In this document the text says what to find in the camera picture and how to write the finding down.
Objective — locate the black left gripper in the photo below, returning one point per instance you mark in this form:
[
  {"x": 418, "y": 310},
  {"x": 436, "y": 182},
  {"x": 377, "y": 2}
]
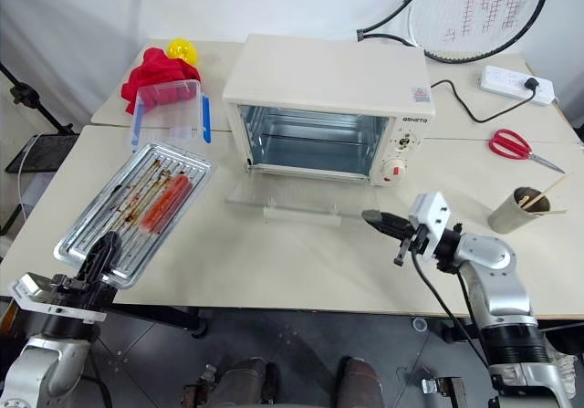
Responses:
[{"x": 86, "y": 294}]

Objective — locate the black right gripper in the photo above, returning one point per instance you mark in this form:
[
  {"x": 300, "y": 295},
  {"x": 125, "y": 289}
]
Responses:
[{"x": 416, "y": 241}]

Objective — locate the silver metal baking tray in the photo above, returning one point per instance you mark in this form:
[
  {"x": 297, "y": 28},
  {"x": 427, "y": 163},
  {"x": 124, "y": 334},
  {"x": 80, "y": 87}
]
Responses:
[{"x": 105, "y": 207}]

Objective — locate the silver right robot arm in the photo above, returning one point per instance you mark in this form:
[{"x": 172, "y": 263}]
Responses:
[{"x": 497, "y": 289}]

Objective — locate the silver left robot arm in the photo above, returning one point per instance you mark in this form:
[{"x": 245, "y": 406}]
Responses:
[{"x": 41, "y": 362}]

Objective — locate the orange red sausage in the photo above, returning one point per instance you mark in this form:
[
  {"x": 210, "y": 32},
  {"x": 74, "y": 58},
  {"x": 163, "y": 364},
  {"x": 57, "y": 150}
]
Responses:
[{"x": 164, "y": 202}]

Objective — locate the cream white toaster oven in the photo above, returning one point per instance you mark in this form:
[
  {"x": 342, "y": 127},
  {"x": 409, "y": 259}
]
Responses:
[{"x": 319, "y": 70}]

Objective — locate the metal cup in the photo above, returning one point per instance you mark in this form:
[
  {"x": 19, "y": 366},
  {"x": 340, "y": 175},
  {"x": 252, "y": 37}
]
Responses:
[{"x": 511, "y": 218}]

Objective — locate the dark rounded shape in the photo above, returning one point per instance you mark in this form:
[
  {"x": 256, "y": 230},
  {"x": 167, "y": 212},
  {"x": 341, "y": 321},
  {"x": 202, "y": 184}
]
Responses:
[
  {"x": 360, "y": 383},
  {"x": 248, "y": 383}
]

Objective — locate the clear container with blue clips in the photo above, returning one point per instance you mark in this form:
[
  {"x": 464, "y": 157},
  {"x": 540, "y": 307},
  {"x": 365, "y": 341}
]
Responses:
[{"x": 169, "y": 107}]

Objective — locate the wooden stick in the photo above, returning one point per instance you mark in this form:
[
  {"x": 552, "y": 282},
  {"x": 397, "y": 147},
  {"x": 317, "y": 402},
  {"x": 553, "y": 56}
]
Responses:
[
  {"x": 554, "y": 212},
  {"x": 549, "y": 189}
]

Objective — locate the white power strip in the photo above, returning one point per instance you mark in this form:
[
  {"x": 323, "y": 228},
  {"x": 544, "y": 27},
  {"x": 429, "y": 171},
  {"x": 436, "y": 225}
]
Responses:
[{"x": 515, "y": 84}]

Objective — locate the red cloth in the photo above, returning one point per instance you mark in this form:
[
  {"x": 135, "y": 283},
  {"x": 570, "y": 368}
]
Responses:
[{"x": 150, "y": 68}]

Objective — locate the yellow plastic ball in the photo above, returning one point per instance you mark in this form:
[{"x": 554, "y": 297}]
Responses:
[{"x": 182, "y": 51}]

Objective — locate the white crumpled cloth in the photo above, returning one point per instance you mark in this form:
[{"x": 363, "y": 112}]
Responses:
[{"x": 566, "y": 366}]

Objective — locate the black white tennis racket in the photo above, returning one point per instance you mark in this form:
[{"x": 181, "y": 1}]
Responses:
[{"x": 497, "y": 15}]

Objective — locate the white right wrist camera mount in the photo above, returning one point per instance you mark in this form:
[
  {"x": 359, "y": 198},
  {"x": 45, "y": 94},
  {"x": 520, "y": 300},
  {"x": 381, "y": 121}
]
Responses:
[{"x": 431, "y": 216}]

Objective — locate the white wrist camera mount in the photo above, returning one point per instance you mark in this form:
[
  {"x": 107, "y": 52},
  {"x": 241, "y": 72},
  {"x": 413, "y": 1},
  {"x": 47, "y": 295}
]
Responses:
[
  {"x": 431, "y": 216},
  {"x": 32, "y": 295}
]

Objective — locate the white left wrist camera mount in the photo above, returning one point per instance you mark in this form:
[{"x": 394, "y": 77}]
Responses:
[{"x": 32, "y": 295}]

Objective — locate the black table frame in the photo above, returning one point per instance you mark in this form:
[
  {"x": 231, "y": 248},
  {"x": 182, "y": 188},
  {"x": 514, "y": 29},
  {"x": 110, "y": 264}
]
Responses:
[{"x": 155, "y": 319}]

